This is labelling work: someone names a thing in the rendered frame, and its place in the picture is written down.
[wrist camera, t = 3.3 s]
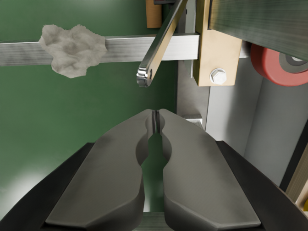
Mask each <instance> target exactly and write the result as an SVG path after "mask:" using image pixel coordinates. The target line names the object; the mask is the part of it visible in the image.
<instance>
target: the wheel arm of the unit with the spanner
mask: <svg viewBox="0 0 308 231"><path fill-rule="evenodd" d="M155 37H156V34H149V35H127V36H105V47H106V49H107V50H108V52H107V53H105V54H104V55H103V56H101V59H100V62H101V63H104V62H130V61H142V60H143V58H144V57H145V55H146V53H147V51H148V50H149V48H150V46H151V44H152V42H153V40H154V39H155ZM199 41H200V35H199V34H198V33H174V34H173V35H172V37H171V40H170V42H169V44H168V46H167V49H166V51H165V53H164V55H163V58H162V61H167V60H193V59H198V53H199ZM251 46H252V43H250V42H248V41H245V40H242V46H241V52H240V57H239V58H244V57H250V58H251V56H250V52H251ZM52 61H53V56H52V55H50V54H49V53H47V52H46V51H45V50H44V49H43V48H42V46H41V45H40V43H39V39H30V40H8V41H0V66H26V65H51V63H52Z"/></svg>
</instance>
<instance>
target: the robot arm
mask: <svg viewBox="0 0 308 231"><path fill-rule="evenodd" d="M156 122H157V129H158V133H160V135H161V136H162V144H163V157H164V158H165V159H166V160H167V161H168V163H167V165H166V166H165V167H164V169H163V190H164V212H165V221H166V223H167V225H168V226H169V227H170V228H171V229H173V230H174V231H308V217H307V216H306V215H305V214H304V212H303V211H302V210H301V209H300V208H299V207H298V206H297V205H296V204H295V203H294V202H293V200H292V199H291V198H290V197H289V196H288V195H287V194H286V193H284V192H283V191H282V190H281V189H280V188H279V187H278V186H277V185H276V184H275V183H273V182H272V181H271V180H270V179H269V178H268V177H267V176H265V175H264V174H263V173H262V172H260V171H259V170H258V169H257V168H256V167H254V166H253V165H252V164H251V163H250V162H248V161H247V160H246V159H245V158H244V157H242V156H241V155H240V154H239V153H238V152H237V151H235V150H234V149H233V148H232V147H231V146H229V145H228V144H227V143H226V142H224V141H223V140H221V141H216V140H215V139H214V138H213V137H212V136H211V135H209V134H208V133H207V132H206V131H204V130H203V129H202V128H200V127H198V126H197V125H195V124H193V123H192V122H190V121H188V120H186V119H184V118H182V117H180V116H178V115H176V114H174V113H172V112H170V111H168V110H166V109H160V110H157V111H156V110H151V109H146V110H144V111H142V112H140V113H138V114H136V115H135V116H133V117H131V118H129V119H127V120H125V121H123V122H122V123H120V124H118V125H116V126H115V127H113V128H112V129H110V130H109V131H107V132H106V133H105V134H103V135H102V136H101V137H100V138H99V139H97V140H96V141H95V142H94V143H86V144H85V145H84V146H82V147H81V148H80V149H79V150H78V151H77V152H75V153H74V154H73V155H72V156H70V157H69V158H68V159H67V160H65V161H64V162H63V163H62V164H61V165H59V166H58V167H57V168H56V169H54V170H53V171H52V172H51V173H50V174H48V175H47V176H46V177H45V178H44V179H43V180H41V181H40V182H39V183H38V184H37V185H35V186H34V187H33V188H32V189H31V190H30V191H29V192H27V193H26V194H25V195H24V196H23V197H22V198H21V199H20V200H19V201H18V202H17V203H16V204H15V205H14V206H13V207H12V208H11V210H10V211H9V212H8V213H7V214H6V215H5V216H4V217H3V219H2V220H1V221H0V231H132V230H133V229H135V228H137V227H138V226H139V225H140V223H141V222H142V219H143V209H144V201H145V193H144V184H143V171H142V168H141V165H142V163H143V162H144V161H145V160H146V158H147V157H148V156H149V147H148V140H149V138H150V137H151V136H152V135H153V133H155V130H156Z"/></svg>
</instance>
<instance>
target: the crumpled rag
mask: <svg viewBox="0 0 308 231"><path fill-rule="evenodd" d="M39 43H40V45H41V46H42V48H43V49H44V50H45V51H46V52H47V53H49V54H50V55H52V56H53V61H52V63H51V67H52V70H54V71H55V72H57V73H59V74H61V75H64V76H66V77H69V78H74V77H79V76H85V75H86V71H87V68H88V67H90V66H96V65H98V64H99V63H100V59H101V56H103V55H104V54H105V53H107V52H108V50H107V49H106V47H105V37H104V36H100V35H99V34H95V33H93V32H92V31H90V30H89V29H86V27H85V26H82V25H80V24H79V25H77V26H75V27H73V28H72V29H69V30H64V29H62V28H61V27H58V26H57V25H54V24H53V25H45V26H44V27H43V29H42V36H41V38H40V40H39Z"/></svg>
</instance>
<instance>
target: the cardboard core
mask: <svg viewBox="0 0 308 231"><path fill-rule="evenodd" d="M146 16H147V28H160V27H161V26H162V5H154V0H146Z"/></svg>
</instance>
